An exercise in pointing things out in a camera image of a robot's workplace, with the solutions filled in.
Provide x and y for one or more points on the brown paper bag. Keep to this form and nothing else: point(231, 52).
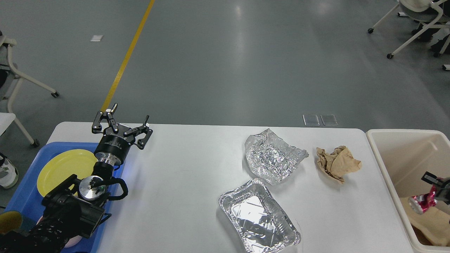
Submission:
point(431, 228)

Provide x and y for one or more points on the standing person dark trousers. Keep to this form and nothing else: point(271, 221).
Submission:
point(8, 173)

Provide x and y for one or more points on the small white side table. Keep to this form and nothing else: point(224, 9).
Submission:
point(6, 120)

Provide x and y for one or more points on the crushed red can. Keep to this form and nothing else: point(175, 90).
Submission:
point(421, 203)

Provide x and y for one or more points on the grey office chair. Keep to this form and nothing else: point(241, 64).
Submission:
point(7, 45)

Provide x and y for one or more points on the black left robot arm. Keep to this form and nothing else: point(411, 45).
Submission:
point(76, 206)

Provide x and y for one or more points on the pink plastic mug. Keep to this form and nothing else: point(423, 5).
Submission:
point(73, 241)

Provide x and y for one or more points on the aluminium foil sheet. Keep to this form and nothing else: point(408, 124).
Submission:
point(271, 158)

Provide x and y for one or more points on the blue plastic tray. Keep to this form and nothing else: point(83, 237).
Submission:
point(27, 200)

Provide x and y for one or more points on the seated person dark trousers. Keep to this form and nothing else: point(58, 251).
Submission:
point(428, 34)

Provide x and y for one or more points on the blue yellow cup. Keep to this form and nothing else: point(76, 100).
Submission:
point(10, 221)

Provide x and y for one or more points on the brown paper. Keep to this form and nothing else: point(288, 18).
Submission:
point(337, 163)

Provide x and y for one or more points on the yellow plastic plate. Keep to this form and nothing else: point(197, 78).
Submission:
point(78, 161)

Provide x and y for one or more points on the beige plastic bin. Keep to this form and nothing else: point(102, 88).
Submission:
point(403, 156)

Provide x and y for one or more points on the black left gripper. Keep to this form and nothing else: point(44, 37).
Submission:
point(113, 148)

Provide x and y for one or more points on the white rolling chair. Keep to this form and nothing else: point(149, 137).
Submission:
point(413, 10)

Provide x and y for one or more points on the aluminium foil tray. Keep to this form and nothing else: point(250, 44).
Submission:
point(261, 223)

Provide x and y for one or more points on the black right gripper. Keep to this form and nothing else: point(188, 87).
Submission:
point(443, 188)

